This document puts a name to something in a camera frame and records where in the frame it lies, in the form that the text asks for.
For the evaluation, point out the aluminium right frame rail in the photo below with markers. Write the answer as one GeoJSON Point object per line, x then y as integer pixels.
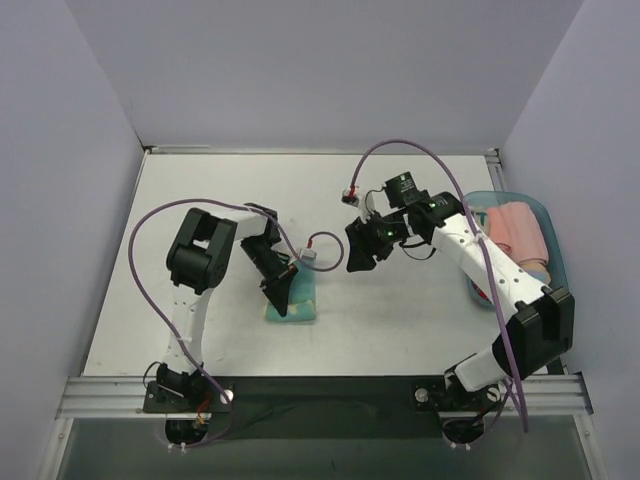
{"type": "Point", "coordinates": [495, 169]}

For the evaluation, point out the pink rolled towel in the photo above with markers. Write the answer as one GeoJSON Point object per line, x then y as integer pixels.
{"type": "Point", "coordinates": [514, 228]}

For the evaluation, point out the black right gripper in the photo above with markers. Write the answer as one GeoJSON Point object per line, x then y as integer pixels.
{"type": "Point", "coordinates": [367, 239]}

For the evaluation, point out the aluminium frame rail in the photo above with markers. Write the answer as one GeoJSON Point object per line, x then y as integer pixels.
{"type": "Point", "coordinates": [123, 397]}
{"type": "Point", "coordinates": [495, 169]}

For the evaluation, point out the yellow teal towel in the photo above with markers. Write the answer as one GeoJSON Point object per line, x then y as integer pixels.
{"type": "Point", "coordinates": [302, 299]}

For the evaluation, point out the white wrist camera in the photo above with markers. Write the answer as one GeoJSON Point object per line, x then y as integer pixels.
{"type": "Point", "coordinates": [351, 196]}
{"type": "Point", "coordinates": [307, 255]}

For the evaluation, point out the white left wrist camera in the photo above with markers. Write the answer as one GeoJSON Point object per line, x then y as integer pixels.
{"type": "Point", "coordinates": [307, 255]}

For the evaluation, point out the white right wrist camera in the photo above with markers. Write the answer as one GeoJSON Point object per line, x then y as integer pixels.
{"type": "Point", "coordinates": [351, 196]}

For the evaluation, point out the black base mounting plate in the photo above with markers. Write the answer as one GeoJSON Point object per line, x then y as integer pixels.
{"type": "Point", "coordinates": [324, 408]}

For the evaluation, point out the blue plastic basket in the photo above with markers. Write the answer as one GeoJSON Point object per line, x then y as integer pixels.
{"type": "Point", "coordinates": [488, 199]}

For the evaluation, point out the peach blue rolled towel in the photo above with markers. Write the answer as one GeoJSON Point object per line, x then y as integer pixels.
{"type": "Point", "coordinates": [538, 271]}

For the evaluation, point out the red blue patterned towel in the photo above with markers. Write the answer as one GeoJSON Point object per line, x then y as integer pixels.
{"type": "Point", "coordinates": [478, 295]}

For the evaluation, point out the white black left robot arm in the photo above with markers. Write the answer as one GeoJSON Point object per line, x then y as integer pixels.
{"type": "Point", "coordinates": [198, 260]}

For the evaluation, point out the white rolled towel blue letters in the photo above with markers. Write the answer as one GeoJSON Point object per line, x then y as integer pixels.
{"type": "Point", "coordinates": [481, 217]}

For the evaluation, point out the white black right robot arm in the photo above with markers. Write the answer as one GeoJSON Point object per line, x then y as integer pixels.
{"type": "Point", "coordinates": [536, 322]}

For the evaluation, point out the aluminium front frame rail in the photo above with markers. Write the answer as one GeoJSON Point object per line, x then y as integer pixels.
{"type": "Point", "coordinates": [123, 397]}

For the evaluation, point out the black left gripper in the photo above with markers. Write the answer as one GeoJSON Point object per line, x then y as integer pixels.
{"type": "Point", "coordinates": [276, 276]}

